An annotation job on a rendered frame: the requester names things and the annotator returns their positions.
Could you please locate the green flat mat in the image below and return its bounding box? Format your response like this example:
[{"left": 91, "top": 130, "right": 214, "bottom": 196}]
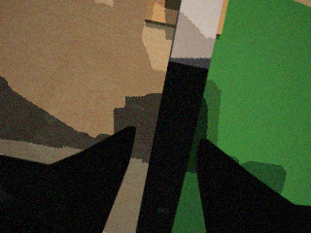
[{"left": 171, "top": 0, "right": 311, "bottom": 233}]

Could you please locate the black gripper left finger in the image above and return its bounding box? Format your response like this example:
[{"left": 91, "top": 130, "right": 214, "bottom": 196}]
[{"left": 0, "top": 126, "right": 136, "bottom": 233}]

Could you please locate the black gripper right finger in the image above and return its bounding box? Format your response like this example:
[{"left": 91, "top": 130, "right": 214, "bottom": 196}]
[{"left": 196, "top": 139, "right": 311, "bottom": 233}]

